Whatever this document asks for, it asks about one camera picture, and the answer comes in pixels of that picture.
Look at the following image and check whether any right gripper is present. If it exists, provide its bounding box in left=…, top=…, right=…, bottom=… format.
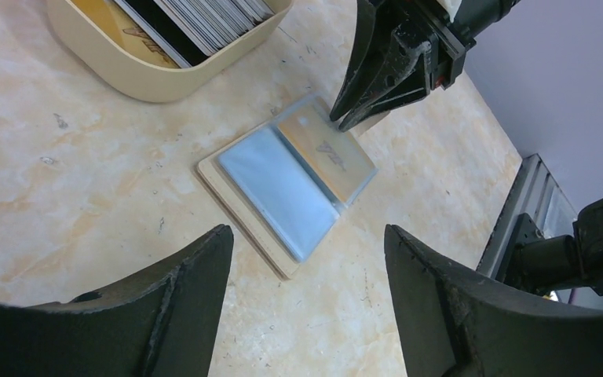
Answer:
left=330, top=0, right=519, bottom=132

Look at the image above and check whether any aluminium frame rail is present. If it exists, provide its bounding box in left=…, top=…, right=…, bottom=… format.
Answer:
left=477, top=154, right=577, bottom=279

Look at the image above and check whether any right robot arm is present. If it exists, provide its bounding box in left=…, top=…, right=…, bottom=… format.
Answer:
left=330, top=1, right=603, bottom=295

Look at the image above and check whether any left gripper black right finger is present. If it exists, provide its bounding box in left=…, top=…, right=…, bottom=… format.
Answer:
left=384, top=225, right=603, bottom=376

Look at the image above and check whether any cream oval card tray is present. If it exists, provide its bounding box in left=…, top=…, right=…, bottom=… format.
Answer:
left=46, top=1, right=292, bottom=103

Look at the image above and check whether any stack of cards in tray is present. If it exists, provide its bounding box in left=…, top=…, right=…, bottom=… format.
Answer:
left=72, top=0, right=275, bottom=68

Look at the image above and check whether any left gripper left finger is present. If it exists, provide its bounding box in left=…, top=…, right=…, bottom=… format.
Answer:
left=0, top=225, right=234, bottom=376

